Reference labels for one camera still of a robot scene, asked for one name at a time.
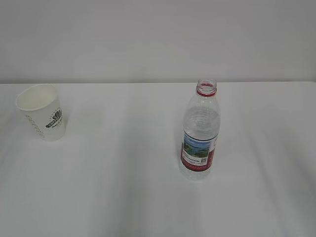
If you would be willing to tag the white paper cup green logo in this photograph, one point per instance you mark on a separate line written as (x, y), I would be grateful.
(41, 107)

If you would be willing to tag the clear plastic water bottle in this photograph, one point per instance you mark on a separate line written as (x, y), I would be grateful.
(201, 126)

